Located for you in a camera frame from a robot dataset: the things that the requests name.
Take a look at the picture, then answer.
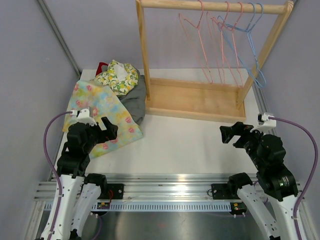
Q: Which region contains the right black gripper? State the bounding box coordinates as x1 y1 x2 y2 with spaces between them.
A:
219 120 268 169

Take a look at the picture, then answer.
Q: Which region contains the pastel floral skirt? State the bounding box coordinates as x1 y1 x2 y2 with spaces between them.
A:
67 80 144 159

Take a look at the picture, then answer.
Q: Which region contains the grey skirt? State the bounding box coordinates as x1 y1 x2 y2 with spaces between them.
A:
118 75 147 125

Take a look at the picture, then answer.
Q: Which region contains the lemon print skirt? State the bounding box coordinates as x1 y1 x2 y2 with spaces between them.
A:
91 60 139 96

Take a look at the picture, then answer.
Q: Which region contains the red skirt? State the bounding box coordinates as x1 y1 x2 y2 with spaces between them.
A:
95 62 109 76

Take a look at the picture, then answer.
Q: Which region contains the pink wire hanger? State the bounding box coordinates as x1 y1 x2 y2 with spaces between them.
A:
212 1 244 88
178 0 214 84
205 11 230 86

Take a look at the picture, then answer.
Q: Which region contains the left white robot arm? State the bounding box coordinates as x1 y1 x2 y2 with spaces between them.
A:
40 117 118 240

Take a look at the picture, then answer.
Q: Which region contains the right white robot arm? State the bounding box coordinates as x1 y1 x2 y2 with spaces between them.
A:
211 122 307 240

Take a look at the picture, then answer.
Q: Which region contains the wooden clothes rack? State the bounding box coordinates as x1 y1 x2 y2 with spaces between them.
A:
135 0 294 125

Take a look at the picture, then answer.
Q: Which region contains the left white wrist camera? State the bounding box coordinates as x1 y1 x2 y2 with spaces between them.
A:
71 108 97 127

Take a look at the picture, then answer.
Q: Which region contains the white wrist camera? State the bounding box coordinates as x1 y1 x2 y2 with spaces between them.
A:
71 108 97 127
250 112 277 133

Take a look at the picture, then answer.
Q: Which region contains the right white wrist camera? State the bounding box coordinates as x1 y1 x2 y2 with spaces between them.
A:
250 112 277 133

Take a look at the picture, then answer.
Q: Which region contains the aluminium rail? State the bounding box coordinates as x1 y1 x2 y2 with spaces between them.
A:
33 172 307 213

